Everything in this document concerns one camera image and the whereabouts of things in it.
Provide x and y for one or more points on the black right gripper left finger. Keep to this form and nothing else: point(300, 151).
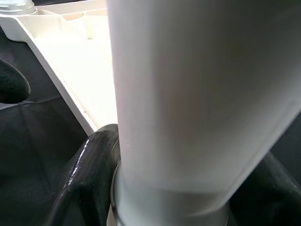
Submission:
point(89, 183)

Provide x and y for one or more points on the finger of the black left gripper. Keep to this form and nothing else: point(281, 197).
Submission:
point(11, 82)

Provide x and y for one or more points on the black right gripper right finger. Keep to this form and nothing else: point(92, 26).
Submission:
point(270, 200)

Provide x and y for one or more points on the white plastic table top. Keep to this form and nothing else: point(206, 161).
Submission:
point(77, 70)

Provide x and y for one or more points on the white plastic table leg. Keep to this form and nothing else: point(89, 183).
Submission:
point(188, 94)
point(16, 5)

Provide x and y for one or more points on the black table cloth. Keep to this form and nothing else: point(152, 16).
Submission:
point(35, 141)

